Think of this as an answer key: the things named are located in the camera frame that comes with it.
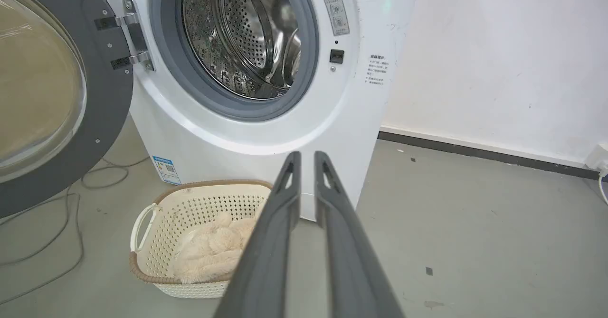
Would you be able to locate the white front-load washing machine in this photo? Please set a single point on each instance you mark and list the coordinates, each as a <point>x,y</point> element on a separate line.
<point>228,118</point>

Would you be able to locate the cream fluffy garment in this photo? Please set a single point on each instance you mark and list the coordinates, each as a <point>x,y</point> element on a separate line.
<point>209,254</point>

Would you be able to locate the black skirting board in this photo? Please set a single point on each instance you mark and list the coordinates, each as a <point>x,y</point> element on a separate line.
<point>484,154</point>

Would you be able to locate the cream perforated laundry basket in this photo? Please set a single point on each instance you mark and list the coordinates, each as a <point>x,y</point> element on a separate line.
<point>161,242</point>

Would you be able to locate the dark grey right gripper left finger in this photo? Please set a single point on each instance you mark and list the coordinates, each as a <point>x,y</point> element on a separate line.
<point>266,256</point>

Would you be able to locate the grey round washer door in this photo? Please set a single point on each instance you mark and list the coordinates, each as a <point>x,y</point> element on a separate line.
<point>57,85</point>

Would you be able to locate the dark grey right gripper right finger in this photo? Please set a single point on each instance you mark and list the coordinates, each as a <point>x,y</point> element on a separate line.
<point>354,261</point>

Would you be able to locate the white wall power plug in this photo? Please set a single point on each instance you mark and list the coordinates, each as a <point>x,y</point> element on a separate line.
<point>599,163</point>

